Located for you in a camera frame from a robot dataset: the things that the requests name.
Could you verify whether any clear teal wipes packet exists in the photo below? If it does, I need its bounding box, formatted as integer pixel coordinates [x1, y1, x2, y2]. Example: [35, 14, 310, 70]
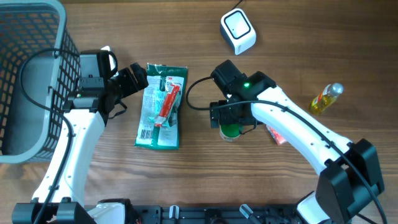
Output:
[147, 85, 180, 128]

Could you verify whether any green 3M gloves package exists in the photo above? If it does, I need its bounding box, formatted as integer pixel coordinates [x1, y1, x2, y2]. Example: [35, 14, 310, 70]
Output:
[134, 63, 188, 150]

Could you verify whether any yellow liquid bottle silver cap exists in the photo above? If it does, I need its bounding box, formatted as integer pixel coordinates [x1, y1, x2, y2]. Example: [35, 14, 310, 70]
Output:
[308, 83, 344, 115]

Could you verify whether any green lid chicken jar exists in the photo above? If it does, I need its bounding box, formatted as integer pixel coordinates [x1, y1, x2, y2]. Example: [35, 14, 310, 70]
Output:
[220, 124, 243, 142]

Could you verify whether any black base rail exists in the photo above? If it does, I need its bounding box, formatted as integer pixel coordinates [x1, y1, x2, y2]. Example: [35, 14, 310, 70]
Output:
[129, 204, 305, 224]

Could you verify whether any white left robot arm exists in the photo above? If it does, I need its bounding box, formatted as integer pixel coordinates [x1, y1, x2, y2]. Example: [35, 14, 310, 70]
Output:
[12, 50, 148, 223]

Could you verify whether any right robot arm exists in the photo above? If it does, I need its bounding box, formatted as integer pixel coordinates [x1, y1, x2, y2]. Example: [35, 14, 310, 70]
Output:
[210, 60, 384, 223]

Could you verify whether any white barcode scanner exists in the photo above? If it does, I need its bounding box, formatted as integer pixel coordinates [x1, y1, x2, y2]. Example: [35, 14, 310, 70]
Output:
[220, 8, 257, 55]

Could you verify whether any grey plastic shopping basket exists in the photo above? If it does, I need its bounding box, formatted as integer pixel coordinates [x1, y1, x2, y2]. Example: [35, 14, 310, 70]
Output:
[1, 1, 80, 164]

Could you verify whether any red white tissue pack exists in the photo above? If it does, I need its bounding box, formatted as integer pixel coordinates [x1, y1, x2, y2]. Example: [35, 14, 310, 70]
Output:
[266, 125, 287, 145]

